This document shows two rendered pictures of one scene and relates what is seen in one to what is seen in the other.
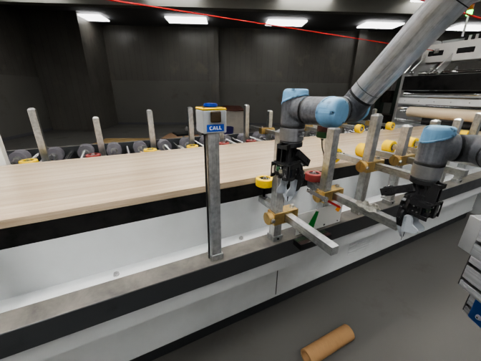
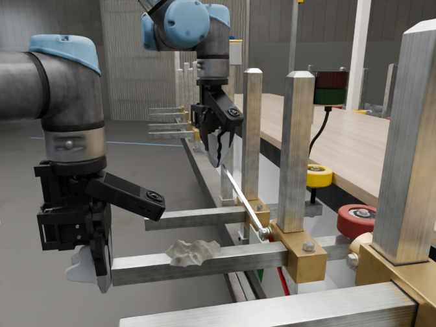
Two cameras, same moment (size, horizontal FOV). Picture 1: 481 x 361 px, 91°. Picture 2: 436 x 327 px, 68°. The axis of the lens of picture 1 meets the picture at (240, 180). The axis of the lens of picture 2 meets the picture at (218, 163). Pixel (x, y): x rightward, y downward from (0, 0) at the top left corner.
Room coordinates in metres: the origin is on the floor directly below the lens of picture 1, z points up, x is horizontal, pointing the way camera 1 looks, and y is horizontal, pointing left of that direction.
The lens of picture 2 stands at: (0.96, -0.90, 1.14)
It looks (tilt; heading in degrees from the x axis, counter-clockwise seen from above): 16 degrees down; 106
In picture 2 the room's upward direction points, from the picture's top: straight up
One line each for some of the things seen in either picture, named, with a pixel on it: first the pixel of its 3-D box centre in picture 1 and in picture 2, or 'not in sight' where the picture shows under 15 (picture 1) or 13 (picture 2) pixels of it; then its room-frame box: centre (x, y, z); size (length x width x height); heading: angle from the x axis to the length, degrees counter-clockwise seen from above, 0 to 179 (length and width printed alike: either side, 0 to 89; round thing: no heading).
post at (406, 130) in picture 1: (396, 171); not in sight; (1.17, -0.81, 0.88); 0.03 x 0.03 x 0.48; 27
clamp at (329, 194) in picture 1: (327, 193); (295, 246); (0.95, -0.38, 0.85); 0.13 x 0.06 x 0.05; 117
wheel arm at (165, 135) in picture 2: not in sight; (190, 134); (0.35, 0.69, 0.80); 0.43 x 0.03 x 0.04; 27
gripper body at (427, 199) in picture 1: (421, 197); (78, 200); (0.66, -0.55, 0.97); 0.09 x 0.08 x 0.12; 27
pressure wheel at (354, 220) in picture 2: (312, 183); (359, 241); (1.06, -0.35, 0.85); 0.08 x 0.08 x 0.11
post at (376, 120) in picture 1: (366, 167); (393, 279); (1.05, -0.59, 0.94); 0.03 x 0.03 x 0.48; 27
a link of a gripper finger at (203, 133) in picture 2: (296, 177); (209, 132); (0.73, -0.18, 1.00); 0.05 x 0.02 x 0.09; 47
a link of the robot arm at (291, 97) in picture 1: (295, 108); (211, 33); (0.73, -0.16, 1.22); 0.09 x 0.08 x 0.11; 36
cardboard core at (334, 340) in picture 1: (328, 344); not in sight; (0.85, -0.47, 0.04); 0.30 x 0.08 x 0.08; 117
